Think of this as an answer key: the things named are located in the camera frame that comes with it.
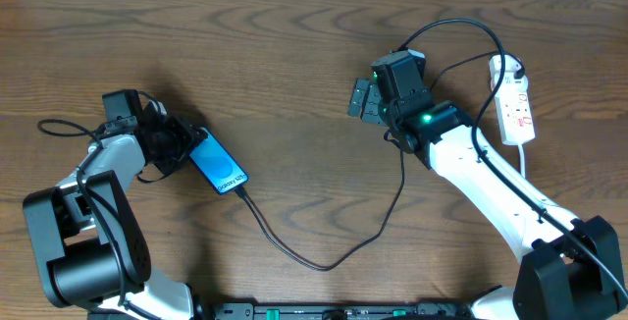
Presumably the blue Galaxy smartphone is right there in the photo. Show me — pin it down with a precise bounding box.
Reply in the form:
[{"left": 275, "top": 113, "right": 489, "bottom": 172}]
[{"left": 189, "top": 128, "right": 249, "bottom": 195}]

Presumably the black USB charging cable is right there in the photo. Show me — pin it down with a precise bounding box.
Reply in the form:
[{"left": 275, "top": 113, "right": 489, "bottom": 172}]
[{"left": 234, "top": 50, "right": 526, "bottom": 272}]

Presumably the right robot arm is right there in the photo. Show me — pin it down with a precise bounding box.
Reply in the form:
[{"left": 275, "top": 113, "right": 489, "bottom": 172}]
[{"left": 347, "top": 50, "right": 627, "bottom": 319}]

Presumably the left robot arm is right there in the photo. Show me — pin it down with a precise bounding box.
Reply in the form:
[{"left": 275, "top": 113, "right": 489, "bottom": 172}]
[{"left": 23, "top": 89, "right": 215, "bottom": 320}]

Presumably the white USB charger plug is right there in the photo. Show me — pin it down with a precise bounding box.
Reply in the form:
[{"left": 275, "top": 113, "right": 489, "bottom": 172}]
[{"left": 489, "top": 54, "right": 525, "bottom": 79}]

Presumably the white power strip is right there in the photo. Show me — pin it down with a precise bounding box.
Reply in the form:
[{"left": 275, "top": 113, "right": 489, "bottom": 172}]
[{"left": 495, "top": 74, "right": 536, "bottom": 145}]

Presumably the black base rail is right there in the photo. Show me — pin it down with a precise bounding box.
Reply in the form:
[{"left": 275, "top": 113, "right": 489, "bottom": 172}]
[{"left": 210, "top": 302, "right": 473, "bottom": 320}]

